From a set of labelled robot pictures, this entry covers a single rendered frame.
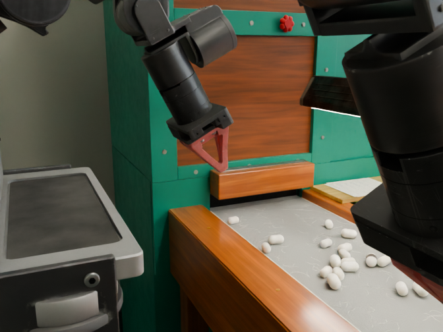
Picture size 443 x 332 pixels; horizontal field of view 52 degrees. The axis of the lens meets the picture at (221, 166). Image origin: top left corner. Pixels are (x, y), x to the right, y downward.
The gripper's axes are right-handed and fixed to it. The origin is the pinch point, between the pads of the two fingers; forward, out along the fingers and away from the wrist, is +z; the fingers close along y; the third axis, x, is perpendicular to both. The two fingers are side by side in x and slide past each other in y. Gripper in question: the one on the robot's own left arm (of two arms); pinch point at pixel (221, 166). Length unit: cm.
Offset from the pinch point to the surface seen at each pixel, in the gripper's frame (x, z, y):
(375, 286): -14.7, 37.2, -2.8
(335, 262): -13.3, 34.6, 5.9
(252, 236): -5.9, 32.6, 27.6
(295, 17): -51, -2, 48
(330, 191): -36, 44, 40
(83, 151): 15, 19, 129
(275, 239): -8.7, 32.4, 21.0
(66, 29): -6, -25, 129
